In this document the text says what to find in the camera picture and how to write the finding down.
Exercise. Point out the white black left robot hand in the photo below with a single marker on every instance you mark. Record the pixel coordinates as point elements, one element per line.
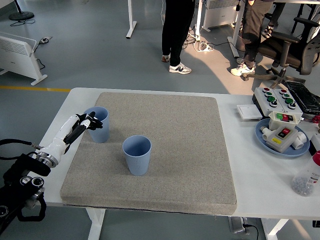
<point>60,140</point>

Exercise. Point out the blue ribbed plastic cup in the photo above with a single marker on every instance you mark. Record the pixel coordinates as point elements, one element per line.
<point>102,132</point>
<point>137,165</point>

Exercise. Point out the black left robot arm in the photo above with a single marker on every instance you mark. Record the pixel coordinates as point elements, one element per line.
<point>22,165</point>

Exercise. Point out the white push-button control box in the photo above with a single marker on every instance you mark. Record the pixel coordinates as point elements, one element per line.
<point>287,96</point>
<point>262,100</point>

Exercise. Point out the white table leg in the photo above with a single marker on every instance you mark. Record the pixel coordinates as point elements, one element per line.
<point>272,231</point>
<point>96,225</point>

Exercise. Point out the white panel heater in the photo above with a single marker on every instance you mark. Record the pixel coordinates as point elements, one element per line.
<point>17,57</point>
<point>220,12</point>

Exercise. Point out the grey floor socket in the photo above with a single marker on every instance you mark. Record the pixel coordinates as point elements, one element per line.
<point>45,39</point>

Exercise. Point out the grey-brown speckled mat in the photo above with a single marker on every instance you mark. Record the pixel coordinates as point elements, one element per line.
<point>175,150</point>

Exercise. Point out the black round stand base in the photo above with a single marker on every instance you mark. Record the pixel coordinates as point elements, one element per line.
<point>21,16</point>

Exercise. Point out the white desk leg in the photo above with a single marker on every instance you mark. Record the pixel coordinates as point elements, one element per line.
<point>235,37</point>
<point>130,25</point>

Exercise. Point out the person in black trousers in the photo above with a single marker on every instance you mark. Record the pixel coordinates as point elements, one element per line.
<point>175,30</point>

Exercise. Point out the grey power strip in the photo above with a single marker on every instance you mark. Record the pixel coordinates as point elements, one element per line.
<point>236,225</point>

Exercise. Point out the blue round plate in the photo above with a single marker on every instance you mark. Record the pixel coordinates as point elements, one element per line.
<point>260,142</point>

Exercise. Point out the small white pipe fitting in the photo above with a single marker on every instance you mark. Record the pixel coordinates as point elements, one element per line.
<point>265,135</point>

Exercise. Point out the person in brown trousers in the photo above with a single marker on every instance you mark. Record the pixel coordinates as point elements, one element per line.
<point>252,30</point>

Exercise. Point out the large white pipe fitting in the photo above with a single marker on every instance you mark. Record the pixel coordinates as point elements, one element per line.
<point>301,138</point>

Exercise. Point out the black office chair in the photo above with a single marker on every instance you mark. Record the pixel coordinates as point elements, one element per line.
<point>287,52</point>

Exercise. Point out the seated person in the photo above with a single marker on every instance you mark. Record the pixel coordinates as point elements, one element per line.
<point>273,20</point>

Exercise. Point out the black foil-wrapped pad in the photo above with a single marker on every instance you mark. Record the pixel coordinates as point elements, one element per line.
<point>305,97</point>

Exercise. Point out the clear bottle with red cap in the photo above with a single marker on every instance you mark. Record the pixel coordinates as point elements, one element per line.
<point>306,180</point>

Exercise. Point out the red small part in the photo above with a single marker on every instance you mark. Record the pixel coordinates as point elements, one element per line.
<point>316,120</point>

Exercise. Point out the white wall switch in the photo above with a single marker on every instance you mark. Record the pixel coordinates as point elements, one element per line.
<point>248,112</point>

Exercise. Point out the white green-red button switch box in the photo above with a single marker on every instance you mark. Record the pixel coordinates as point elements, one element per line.
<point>275,122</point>

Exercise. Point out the grey red-black button switch box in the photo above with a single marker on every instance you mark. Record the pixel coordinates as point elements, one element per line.
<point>280,142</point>

